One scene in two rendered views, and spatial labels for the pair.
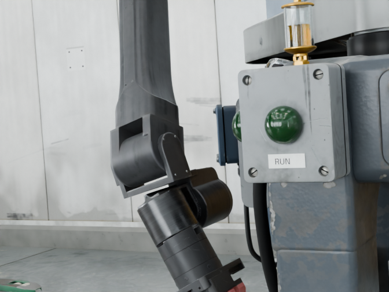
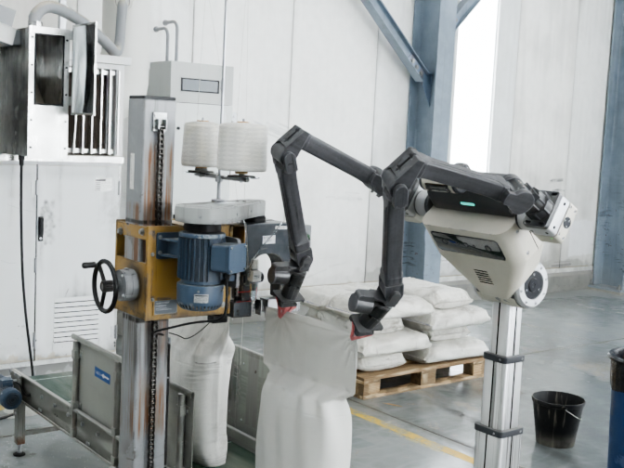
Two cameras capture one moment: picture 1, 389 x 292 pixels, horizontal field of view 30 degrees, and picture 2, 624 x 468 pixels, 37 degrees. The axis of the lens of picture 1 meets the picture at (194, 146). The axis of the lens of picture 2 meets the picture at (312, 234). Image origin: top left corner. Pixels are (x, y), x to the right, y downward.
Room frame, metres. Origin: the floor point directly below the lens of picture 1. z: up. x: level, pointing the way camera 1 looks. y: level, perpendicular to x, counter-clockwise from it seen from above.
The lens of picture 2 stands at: (3.64, 1.38, 1.65)
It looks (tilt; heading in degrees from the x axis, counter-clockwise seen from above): 6 degrees down; 205
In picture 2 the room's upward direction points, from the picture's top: 3 degrees clockwise
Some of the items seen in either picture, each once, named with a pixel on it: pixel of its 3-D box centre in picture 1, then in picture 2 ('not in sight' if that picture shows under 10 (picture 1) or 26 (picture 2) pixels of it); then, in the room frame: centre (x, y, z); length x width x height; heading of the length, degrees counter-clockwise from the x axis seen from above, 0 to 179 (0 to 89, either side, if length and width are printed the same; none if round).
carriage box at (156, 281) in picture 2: not in sight; (172, 266); (0.98, -0.38, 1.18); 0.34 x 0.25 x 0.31; 152
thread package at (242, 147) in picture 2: not in sight; (242, 148); (0.98, -0.12, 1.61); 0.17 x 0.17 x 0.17
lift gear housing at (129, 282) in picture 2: not in sight; (124, 284); (1.15, -0.44, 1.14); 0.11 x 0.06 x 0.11; 62
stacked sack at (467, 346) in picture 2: not in sight; (440, 347); (-2.64, -0.47, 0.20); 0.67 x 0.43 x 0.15; 152
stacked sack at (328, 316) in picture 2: not in sight; (354, 318); (-2.15, -0.94, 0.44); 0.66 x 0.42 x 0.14; 57
